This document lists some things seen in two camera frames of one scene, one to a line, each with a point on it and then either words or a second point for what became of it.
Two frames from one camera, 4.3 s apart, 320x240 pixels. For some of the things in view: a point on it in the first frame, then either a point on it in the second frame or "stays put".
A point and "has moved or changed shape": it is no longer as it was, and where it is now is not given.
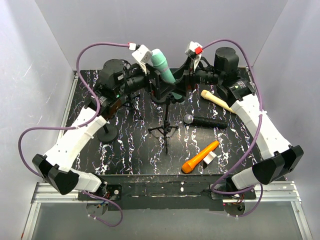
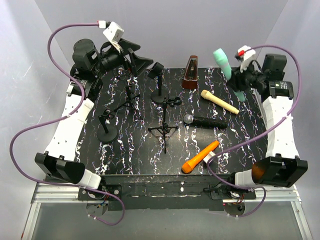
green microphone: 159,60 has moved or changed shape
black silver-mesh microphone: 204,121 stays put
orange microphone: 187,166 stays put
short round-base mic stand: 107,134 stays put
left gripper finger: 163,88 -> 141,63
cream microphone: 207,95 stays put
